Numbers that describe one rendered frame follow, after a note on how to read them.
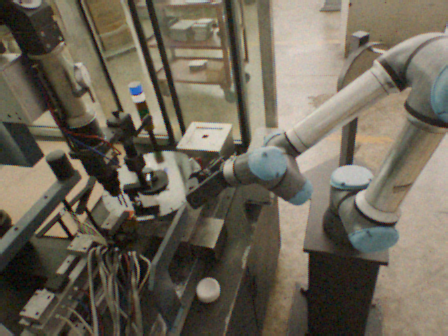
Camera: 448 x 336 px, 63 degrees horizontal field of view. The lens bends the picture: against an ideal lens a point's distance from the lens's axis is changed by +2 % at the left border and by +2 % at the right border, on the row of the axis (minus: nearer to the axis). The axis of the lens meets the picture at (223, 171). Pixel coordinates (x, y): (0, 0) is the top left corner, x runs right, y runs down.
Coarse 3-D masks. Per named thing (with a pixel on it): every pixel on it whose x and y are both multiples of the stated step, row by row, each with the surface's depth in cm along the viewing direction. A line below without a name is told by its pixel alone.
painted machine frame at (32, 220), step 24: (0, 48) 72; (0, 120) 78; (0, 144) 85; (24, 144) 84; (72, 168) 111; (48, 192) 107; (24, 216) 100; (48, 216) 104; (72, 216) 117; (0, 240) 95; (24, 240) 97; (0, 264) 91
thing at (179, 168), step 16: (160, 160) 127; (176, 160) 125; (192, 160) 124; (128, 176) 122; (176, 176) 119; (160, 192) 114; (176, 192) 113; (112, 208) 112; (128, 208) 111; (144, 208) 110; (160, 208) 109; (176, 208) 108
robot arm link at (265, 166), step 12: (240, 156) 84; (252, 156) 79; (264, 156) 77; (276, 156) 78; (240, 168) 82; (252, 168) 79; (264, 168) 77; (276, 168) 78; (240, 180) 84; (252, 180) 82; (264, 180) 80; (276, 180) 81
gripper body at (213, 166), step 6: (210, 162) 100; (216, 162) 96; (222, 162) 97; (210, 168) 94; (216, 168) 95; (222, 168) 89; (204, 174) 94; (210, 174) 94; (222, 174) 88; (222, 180) 89; (228, 186) 90
